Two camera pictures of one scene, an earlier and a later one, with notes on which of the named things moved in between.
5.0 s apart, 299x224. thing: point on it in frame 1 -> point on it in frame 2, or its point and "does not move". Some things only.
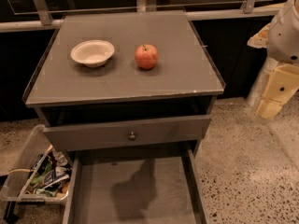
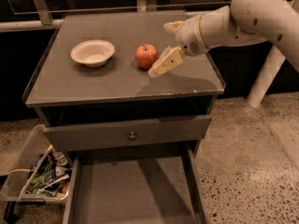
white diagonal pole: (258, 91) does not move
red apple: (146, 56) does not move
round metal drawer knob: (132, 136) does not move
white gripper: (286, 37) -> (189, 35)
